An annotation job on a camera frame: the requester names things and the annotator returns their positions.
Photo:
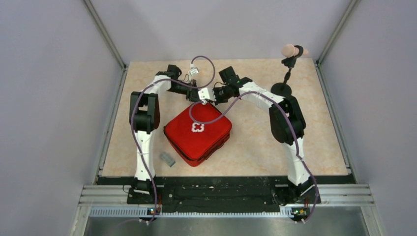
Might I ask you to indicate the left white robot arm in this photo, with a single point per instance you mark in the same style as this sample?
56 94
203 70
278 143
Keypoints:
144 119

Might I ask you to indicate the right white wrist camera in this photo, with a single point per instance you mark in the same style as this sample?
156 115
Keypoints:
206 95

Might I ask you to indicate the red black medicine kit bag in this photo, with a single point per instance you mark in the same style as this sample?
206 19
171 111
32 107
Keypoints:
196 142

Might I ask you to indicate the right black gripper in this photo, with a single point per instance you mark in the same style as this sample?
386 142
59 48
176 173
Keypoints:
218 101

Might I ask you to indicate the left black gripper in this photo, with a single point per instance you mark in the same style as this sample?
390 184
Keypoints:
192 93

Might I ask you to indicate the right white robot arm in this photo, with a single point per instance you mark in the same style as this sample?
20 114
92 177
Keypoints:
287 123

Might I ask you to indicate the grey blue pill blister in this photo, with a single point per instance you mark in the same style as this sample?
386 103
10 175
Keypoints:
168 159

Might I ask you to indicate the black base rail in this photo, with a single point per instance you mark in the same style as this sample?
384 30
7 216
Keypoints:
226 194

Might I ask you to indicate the black microphone stand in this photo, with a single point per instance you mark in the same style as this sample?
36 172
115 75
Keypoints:
291 53

